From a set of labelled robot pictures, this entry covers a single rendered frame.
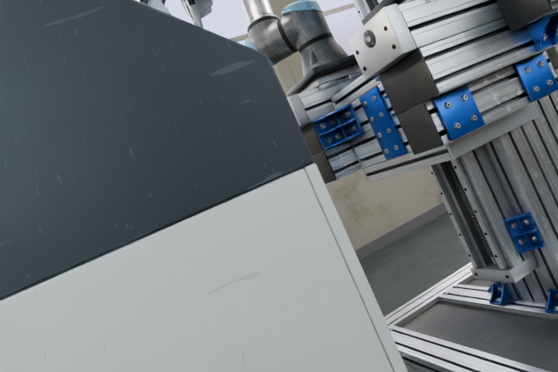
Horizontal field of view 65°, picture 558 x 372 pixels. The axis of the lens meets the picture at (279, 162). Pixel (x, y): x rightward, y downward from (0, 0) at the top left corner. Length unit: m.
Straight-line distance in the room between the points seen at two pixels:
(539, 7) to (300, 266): 0.65
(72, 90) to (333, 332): 0.44
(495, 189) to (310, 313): 0.74
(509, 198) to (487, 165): 0.10
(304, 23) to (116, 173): 0.94
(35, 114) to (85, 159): 0.08
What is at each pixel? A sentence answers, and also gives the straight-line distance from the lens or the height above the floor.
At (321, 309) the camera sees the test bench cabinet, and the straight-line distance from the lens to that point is 0.60.
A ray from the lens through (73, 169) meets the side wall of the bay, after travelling 0.57.
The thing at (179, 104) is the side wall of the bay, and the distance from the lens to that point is 0.58.
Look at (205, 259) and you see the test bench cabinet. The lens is 0.56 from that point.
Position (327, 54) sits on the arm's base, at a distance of 1.34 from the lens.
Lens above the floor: 0.79
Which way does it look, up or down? 2 degrees up
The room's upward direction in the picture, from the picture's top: 24 degrees counter-clockwise
